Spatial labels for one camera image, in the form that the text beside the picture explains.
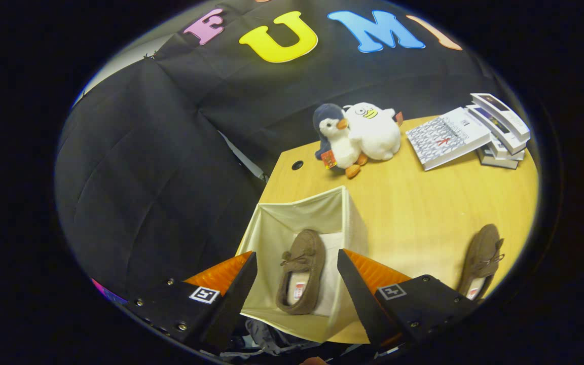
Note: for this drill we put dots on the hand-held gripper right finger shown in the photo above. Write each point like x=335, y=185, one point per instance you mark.
x=360, y=304

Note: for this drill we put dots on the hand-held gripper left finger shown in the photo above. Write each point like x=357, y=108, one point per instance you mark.
x=231, y=304

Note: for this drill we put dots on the brown fuzzy slipper shoe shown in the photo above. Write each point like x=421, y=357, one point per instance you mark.
x=307, y=248
x=482, y=248

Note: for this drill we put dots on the beige fabric storage box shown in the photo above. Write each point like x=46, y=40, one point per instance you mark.
x=282, y=218

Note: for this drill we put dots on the person's dark clothing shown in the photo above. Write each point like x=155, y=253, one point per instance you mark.
x=277, y=337

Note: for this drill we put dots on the colourful display screen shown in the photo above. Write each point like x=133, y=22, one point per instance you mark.
x=107, y=294

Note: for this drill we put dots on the grey white penguin plush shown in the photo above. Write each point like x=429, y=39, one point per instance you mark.
x=340, y=144

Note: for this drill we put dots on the white duck plush toy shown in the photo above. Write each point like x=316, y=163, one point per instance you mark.
x=378, y=134

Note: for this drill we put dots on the black backdrop cloth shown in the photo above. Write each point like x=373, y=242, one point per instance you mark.
x=145, y=152

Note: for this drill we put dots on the book with patterned cover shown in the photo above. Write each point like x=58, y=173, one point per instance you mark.
x=444, y=137

